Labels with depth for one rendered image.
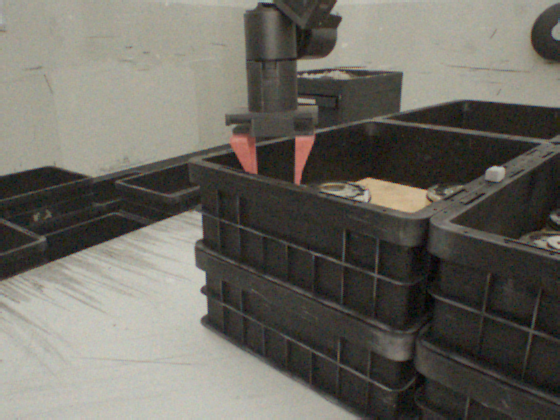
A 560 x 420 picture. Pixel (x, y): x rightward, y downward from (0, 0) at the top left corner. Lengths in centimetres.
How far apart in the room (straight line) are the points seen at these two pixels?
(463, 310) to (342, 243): 12
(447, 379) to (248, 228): 24
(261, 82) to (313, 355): 29
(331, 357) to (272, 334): 9
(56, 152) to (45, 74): 51
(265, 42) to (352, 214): 22
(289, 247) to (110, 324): 31
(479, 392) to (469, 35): 367
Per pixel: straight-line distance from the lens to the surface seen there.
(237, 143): 54
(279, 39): 54
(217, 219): 56
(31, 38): 352
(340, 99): 208
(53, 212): 180
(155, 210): 164
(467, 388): 43
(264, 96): 54
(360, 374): 49
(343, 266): 45
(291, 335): 54
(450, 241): 38
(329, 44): 62
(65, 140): 364
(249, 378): 58
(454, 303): 40
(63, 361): 66
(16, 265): 131
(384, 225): 40
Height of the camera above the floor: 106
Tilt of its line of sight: 20 degrees down
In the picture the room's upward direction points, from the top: straight up
